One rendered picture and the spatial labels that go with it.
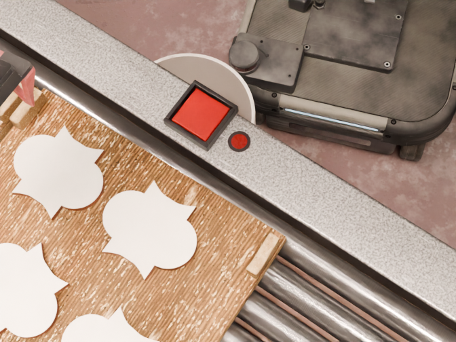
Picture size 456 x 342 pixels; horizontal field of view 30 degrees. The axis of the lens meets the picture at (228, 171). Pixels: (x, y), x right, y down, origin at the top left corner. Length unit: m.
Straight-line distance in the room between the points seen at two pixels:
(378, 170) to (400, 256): 1.03
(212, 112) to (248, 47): 0.75
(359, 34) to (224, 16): 0.47
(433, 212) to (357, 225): 1.01
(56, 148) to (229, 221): 0.26
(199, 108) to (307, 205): 0.20
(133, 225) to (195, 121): 0.17
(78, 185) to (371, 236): 0.40
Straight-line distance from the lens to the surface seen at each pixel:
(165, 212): 1.13
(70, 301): 1.13
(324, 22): 2.03
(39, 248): 1.15
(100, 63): 1.27
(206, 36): 2.32
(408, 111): 1.97
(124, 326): 1.10
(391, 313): 1.12
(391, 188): 2.15
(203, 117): 1.19
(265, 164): 1.17
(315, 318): 1.12
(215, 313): 1.10
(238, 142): 1.19
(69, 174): 1.17
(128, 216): 1.13
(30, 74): 1.04
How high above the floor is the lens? 2.01
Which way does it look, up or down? 69 degrees down
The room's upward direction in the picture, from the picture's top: 10 degrees counter-clockwise
